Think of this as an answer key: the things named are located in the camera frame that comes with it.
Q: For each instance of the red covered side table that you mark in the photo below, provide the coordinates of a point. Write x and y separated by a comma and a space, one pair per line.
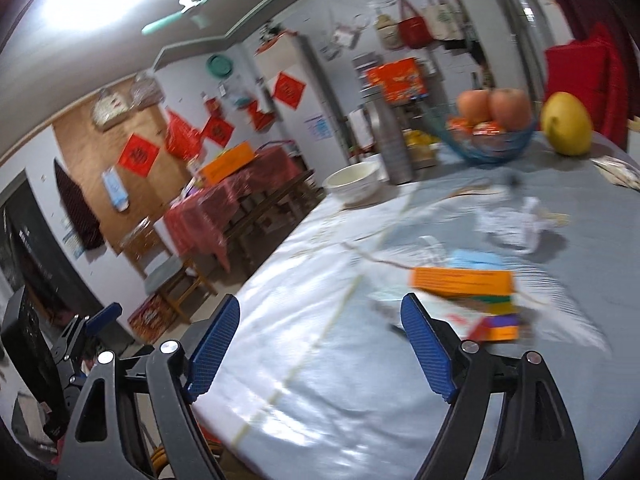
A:
197, 223

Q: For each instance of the red fu paper on door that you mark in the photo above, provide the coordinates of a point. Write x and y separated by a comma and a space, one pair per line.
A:
138, 155

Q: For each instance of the blue glass fruit bowl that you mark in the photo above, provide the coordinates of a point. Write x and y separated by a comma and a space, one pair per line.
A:
475, 148

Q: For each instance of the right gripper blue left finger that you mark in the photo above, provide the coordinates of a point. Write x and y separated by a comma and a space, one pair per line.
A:
205, 344

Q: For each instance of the red gift box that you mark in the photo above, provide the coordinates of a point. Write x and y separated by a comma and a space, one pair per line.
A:
401, 81

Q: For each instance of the white refrigerator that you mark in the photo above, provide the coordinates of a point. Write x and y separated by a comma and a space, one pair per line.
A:
317, 127

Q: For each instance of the red fu paper on fridge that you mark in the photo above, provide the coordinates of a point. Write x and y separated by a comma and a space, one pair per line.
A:
288, 90

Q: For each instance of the orange long box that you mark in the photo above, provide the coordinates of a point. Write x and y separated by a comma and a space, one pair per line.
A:
226, 163

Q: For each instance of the steel thermos bottle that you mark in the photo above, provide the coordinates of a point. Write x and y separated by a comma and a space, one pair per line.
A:
388, 137

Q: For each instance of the ceiling fan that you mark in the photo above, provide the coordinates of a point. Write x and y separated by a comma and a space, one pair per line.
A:
188, 9

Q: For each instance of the red carton on floor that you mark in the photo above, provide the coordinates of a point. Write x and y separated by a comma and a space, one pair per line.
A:
152, 319

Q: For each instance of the yellow bag behind thermos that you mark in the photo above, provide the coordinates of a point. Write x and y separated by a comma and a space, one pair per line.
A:
419, 144

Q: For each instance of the orange medicine box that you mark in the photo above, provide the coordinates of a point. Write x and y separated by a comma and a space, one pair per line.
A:
462, 282

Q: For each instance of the wooden bench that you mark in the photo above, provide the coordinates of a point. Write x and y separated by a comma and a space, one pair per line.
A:
289, 204

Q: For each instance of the green plate on wall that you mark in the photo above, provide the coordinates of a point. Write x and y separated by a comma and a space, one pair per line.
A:
219, 66

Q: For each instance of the red cushion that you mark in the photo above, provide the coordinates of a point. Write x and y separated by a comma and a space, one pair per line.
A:
593, 72

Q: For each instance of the white green tote bag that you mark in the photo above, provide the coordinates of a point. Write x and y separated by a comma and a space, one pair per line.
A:
442, 21

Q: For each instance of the white snack packet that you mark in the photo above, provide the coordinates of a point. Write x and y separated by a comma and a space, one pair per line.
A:
618, 172

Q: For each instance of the white tissue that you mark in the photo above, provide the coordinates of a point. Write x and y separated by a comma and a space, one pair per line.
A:
519, 229

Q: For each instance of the white ceramic bowl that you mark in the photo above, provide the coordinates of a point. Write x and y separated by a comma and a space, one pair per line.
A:
354, 184

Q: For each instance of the grey white tablecloth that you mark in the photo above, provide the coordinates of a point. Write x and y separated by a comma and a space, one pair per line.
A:
317, 385

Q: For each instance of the red plastic bag on wall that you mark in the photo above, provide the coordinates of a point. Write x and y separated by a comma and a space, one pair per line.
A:
182, 140

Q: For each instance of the red tote bag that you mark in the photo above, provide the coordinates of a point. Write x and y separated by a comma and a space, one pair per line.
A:
412, 27

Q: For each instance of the yellow pomelo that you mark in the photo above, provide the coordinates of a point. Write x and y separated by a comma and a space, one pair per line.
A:
566, 124

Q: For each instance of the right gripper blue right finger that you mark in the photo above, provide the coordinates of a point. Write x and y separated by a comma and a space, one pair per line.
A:
433, 343

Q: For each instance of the blue face mask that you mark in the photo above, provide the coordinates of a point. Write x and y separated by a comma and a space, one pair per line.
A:
473, 260

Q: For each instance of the wooden chair grey seat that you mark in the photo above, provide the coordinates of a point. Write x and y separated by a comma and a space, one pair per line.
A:
165, 274

